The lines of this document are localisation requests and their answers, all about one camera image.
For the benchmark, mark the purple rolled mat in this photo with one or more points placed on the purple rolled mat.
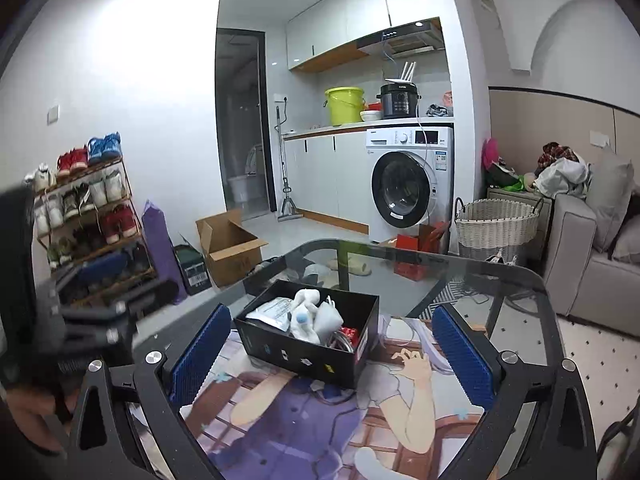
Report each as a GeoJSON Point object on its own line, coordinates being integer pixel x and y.
{"type": "Point", "coordinates": [161, 248]}

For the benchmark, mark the white medicine sachet packet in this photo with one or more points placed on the white medicine sachet packet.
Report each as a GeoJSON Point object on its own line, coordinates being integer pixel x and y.
{"type": "Point", "coordinates": [276, 313]}

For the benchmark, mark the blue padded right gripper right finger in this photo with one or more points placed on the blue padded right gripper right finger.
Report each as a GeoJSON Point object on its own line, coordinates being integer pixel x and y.
{"type": "Point", "coordinates": [558, 441]}

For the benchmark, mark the black open storage box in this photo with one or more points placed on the black open storage box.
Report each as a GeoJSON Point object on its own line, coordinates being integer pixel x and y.
{"type": "Point", "coordinates": [330, 344]}

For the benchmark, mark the black rice cooker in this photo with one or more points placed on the black rice cooker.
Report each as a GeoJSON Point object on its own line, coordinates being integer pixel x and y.
{"type": "Point", "coordinates": [398, 100]}

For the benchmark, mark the red and white snack packet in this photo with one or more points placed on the red and white snack packet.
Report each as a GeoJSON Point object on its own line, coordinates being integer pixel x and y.
{"type": "Point", "coordinates": [351, 334]}

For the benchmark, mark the white front-load washing machine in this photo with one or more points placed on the white front-load washing machine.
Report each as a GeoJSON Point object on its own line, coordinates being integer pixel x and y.
{"type": "Point", "coordinates": [411, 179]}

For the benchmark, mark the white plush toy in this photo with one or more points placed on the white plush toy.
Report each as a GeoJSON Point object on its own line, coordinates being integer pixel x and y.
{"type": "Point", "coordinates": [313, 320]}

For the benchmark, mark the pile of clothes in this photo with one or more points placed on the pile of clothes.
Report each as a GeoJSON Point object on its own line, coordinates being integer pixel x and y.
{"type": "Point", "coordinates": [561, 171]}

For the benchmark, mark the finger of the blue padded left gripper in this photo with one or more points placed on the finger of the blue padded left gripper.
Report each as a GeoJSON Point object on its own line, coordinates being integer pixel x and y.
{"type": "Point", "coordinates": [88, 278]}
{"type": "Point", "coordinates": [130, 307]}

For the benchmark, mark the wooden shoe rack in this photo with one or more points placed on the wooden shoe rack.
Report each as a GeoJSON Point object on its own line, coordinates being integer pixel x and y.
{"type": "Point", "coordinates": [89, 213]}

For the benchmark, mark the person's left hand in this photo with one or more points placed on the person's left hand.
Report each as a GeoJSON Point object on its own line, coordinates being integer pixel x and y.
{"type": "Point", "coordinates": [29, 408]}

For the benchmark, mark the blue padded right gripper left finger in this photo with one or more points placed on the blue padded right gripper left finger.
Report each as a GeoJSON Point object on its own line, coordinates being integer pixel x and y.
{"type": "Point", "coordinates": [104, 443]}

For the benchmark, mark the white wifi router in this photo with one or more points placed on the white wifi router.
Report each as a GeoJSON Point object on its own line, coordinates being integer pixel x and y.
{"type": "Point", "coordinates": [406, 74]}

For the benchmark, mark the lime green bucket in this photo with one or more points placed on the lime green bucket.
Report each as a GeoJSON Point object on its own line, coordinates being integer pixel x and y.
{"type": "Point", "coordinates": [344, 104]}

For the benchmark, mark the mop with metal handle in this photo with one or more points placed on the mop with metal handle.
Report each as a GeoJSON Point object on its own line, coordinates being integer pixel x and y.
{"type": "Point", "coordinates": [288, 210]}

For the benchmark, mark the red cardboard box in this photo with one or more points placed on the red cardboard box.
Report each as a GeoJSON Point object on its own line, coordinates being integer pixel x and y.
{"type": "Point", "coordinates": [427, 241]}

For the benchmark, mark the black digital scale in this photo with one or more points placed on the black digital scale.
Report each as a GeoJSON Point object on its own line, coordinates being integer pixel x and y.
{"type": "Point", "coordinates": [193, 269]}

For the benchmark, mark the open cardboard box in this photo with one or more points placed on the open cardboard box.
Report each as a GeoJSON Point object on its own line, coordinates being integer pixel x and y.
{"type": "Point", "coordinates": [230, 251]}

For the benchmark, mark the grey sofa cushion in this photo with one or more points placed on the grey sofa cushion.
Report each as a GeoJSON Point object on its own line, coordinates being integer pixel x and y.
{"type": "Point", "coordinates": [608, 196]}

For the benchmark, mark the grey sofa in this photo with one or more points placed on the grey sofa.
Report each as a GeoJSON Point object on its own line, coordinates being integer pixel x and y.
{"type": "Point", "coordinates": [583, 283]}

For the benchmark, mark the woven laundry basket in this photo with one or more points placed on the woven laundry basket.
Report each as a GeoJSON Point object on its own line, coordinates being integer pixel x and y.
{"type": "Point", "coordinates": [495, 230]}

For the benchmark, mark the range hood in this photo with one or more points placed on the range hood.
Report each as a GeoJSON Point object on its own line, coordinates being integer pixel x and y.
{"type": "Point", "coordinates": [404, 40]}

